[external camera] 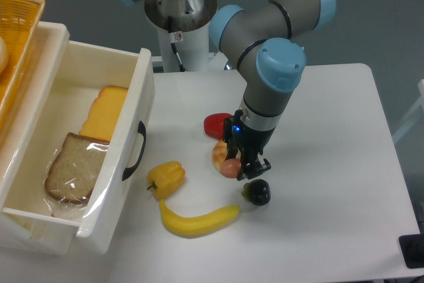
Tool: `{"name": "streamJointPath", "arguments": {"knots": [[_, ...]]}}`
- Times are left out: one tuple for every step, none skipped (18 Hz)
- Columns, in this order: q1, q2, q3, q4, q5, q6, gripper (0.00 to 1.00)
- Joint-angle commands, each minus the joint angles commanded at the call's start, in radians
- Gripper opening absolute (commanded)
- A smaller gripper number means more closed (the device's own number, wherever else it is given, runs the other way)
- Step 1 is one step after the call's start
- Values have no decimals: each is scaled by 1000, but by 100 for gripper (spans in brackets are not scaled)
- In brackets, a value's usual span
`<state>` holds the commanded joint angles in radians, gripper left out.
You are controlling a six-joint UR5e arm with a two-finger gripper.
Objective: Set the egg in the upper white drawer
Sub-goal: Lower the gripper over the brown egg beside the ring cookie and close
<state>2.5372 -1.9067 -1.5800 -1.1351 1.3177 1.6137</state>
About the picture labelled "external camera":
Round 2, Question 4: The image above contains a black device at table edge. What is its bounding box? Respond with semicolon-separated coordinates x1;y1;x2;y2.
398;234;423;269

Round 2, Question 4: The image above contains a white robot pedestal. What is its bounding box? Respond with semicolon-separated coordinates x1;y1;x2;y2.
144;0;217;73

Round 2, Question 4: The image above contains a yellow banana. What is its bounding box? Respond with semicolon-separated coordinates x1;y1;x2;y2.
159;199;240;238

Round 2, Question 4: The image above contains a glazed bagel ring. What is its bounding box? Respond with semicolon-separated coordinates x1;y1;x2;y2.
211;139;242;175

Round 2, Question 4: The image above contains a black drawer handle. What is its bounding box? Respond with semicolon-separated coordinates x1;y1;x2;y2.
122;121;146;181

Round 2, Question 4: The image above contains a white drawer cabinet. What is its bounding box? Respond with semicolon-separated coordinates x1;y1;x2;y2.
1;22;73;255

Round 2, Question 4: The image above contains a white open upper drawer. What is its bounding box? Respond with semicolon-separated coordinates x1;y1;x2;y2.
1;41;154;255

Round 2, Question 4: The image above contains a yellow bell pepper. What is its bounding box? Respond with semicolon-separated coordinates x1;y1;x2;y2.
146;161;186;200

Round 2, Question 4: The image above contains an orange cheese slice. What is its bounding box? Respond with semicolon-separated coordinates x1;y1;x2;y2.
79;86;128;142

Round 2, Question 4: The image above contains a yellow woven basket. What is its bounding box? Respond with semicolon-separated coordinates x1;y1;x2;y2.
1;0;45;131

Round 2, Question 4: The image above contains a dark purple mangosteen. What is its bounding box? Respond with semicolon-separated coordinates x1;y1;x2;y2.
241;179;271;206

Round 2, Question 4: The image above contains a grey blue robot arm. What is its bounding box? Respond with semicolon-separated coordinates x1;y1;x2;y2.
122;0;336;180

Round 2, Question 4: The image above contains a wrapped brown bread slice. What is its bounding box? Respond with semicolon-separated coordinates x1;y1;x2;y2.
44;133;109;204

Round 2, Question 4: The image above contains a red bell pepper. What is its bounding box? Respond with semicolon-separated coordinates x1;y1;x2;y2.
203;113;231;140

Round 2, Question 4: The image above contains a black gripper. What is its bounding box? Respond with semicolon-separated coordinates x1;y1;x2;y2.
223;109;275;180

